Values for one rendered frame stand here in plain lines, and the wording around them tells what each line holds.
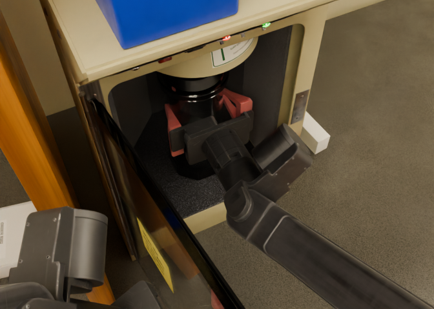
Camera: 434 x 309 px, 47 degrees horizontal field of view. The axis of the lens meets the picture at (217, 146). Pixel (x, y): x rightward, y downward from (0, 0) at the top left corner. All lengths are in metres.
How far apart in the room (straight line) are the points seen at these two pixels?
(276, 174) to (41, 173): 0.30
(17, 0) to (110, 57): 0.62
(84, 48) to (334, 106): 0.81
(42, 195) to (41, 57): 0.59
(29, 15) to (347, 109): 0.68
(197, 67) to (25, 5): 0.46
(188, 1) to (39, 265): 0.23
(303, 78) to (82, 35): 0.39
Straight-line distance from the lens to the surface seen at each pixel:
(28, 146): 0.46
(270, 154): 0.67
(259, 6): 0.43
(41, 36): 1.05
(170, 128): 0.73
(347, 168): 1.04
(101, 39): 0.41
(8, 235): 0.96
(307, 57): 0.70
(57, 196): 0.53
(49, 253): 0.42
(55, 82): 1.13
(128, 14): 0.37
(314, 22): 0.66
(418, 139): 1.13
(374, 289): 0.51
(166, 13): 0.39
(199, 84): 0.72
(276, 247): 0.59
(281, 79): 0.74
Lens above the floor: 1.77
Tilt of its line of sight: 53 degrees down
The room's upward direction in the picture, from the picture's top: straight up
